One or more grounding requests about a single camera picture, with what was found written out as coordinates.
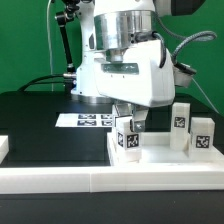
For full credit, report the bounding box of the white sheet with tag markers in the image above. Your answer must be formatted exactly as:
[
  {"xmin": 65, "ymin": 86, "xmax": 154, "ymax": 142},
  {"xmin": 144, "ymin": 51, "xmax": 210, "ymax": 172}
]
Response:
[{"xmin": 55, "ymin": 113, "xmax": 112, "ymax": 127}]

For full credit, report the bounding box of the black cable bundle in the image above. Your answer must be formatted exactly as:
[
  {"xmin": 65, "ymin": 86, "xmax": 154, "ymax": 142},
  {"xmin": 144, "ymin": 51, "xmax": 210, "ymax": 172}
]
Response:
[{"xmin": 17, "ymin": 73, "xmax": 78, "ymax": 93}]

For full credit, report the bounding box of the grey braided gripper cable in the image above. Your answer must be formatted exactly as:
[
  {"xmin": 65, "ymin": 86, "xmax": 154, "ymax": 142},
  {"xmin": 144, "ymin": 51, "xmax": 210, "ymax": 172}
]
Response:
[{"xmin": 154, "ymin": 13, "xmax": 218, "ymax": 64}]

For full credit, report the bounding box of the grey thin cable right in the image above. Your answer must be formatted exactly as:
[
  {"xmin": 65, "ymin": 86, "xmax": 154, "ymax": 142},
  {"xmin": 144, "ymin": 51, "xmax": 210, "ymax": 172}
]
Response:
[{"xmin": 191, "ymin": 79, "xmax": 221, "ymax": 116}]

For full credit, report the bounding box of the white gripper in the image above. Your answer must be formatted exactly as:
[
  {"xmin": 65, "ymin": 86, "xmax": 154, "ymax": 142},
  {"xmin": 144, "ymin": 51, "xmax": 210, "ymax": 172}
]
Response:
[{"xmin": 94, "ymin": 32, "xmax": 196, "ymax": 132}]

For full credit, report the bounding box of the white U-shaped obstacle fence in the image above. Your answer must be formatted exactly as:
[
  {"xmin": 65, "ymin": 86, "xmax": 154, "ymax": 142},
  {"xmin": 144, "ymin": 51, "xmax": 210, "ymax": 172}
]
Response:
[{"xmin": 0, "ymin": 133, "xmax": 224, "ymax": 195}]

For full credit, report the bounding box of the white square table top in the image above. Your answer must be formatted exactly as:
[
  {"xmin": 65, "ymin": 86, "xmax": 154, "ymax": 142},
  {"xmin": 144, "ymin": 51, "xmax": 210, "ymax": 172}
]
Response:
[{"xmin": 107, "ymin": 132, "xmax": 224, "ymax": 166}]

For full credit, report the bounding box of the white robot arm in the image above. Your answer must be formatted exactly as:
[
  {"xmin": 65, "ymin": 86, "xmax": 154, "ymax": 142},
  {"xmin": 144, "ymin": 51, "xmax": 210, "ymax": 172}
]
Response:
[{"xmin": 63, "ymin": 0, "xmax": 205, "ymax": 132}]

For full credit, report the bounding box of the grey thin cable left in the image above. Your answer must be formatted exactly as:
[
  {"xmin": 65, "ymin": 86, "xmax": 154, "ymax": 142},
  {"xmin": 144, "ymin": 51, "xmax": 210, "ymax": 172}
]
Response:
[{"xmin": 45, "ymin": 0, "xmax": 56, "ymax": 92}]

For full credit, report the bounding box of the grey thin cable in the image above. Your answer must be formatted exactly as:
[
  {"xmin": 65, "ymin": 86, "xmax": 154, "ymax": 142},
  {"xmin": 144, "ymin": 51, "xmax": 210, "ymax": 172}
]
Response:
[
  {"xmin": 45, "ymin": 0, "xmax": 56, "ymax": 92},
  {"xmin": 191, "ymin": 79, "xmax": 221, "ymax": 116}
]

